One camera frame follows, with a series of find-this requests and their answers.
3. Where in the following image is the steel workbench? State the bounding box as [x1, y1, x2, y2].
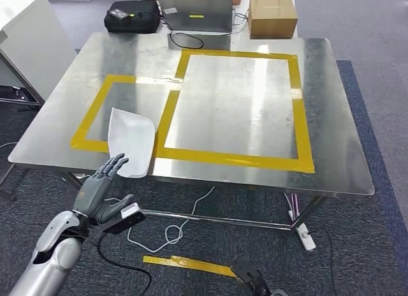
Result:
[8, 32, 376, 236]

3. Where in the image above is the long black cable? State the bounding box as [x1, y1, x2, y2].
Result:
[309, 227, 339, 296]

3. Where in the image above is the black charger cable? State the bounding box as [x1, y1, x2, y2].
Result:
[158, 14, 204, 50]

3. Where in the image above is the white car mirror cover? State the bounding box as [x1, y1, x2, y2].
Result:
[107, 108, 156, 179]

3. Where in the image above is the white power strip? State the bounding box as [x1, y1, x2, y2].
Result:
[296, 223, 317, 252]

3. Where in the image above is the black bag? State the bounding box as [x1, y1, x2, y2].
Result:
[103, 0, 161, 34]

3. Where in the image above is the brown cardboard box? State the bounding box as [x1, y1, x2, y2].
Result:
[248, 0, 299, 40]

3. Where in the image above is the purple white cable bundle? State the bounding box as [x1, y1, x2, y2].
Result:
[284, 193, 300, 221]

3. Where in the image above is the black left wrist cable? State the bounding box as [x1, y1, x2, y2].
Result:
[97, 230, 153, 296]

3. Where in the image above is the white floor cord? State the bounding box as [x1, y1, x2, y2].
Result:
[105, 186, 216, 253]

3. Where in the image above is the steel side table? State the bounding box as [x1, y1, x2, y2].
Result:
[0, 48, 45, 202]

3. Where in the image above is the silver laptop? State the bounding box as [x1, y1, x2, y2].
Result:
[156, 0, 235, 34]

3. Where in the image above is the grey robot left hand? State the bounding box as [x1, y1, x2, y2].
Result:
[72, 153, 136, 226]

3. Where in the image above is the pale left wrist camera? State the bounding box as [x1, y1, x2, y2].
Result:
[120, 203, 146, 228]

